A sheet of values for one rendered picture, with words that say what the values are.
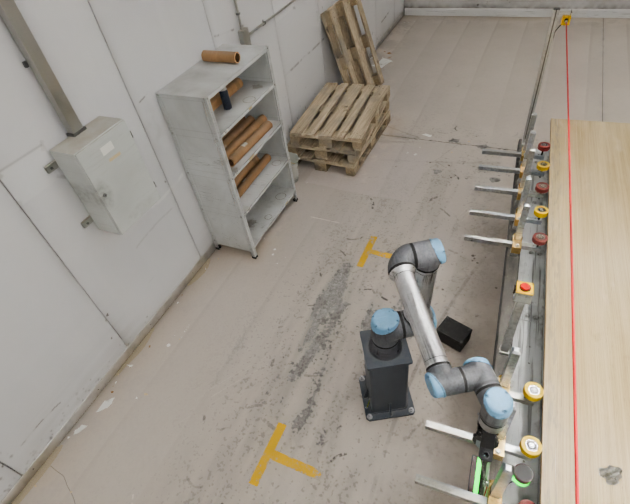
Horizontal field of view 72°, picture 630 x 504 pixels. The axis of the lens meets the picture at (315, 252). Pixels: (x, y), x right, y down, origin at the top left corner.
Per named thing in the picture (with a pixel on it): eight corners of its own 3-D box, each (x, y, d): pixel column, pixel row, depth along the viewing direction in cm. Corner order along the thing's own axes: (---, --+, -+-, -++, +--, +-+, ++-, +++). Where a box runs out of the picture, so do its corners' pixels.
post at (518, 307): (498, 354, 228) (516, 300, 196) (499, 346, 231) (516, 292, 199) (508, 356, 226) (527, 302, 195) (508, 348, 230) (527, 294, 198)
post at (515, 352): (493, 404, 216) (511, 352, 182) (493, 398, 218) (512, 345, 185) (500, 406, 215) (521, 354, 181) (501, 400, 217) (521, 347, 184)
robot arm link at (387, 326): (368, 328, 249) (367, 309, 237) (397, 321, 250) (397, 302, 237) (375, 350, 238) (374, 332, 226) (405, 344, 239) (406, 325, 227)
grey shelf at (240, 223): (215, 249, 416) (154, 93, 308) (261, 192, 471) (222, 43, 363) (256, 259, 400) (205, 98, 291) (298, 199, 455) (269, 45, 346)
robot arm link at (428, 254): (397, 319, 249) (405, 234, 191) (426, 312, 250) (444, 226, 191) (405, 343, 240) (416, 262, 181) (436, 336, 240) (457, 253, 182)
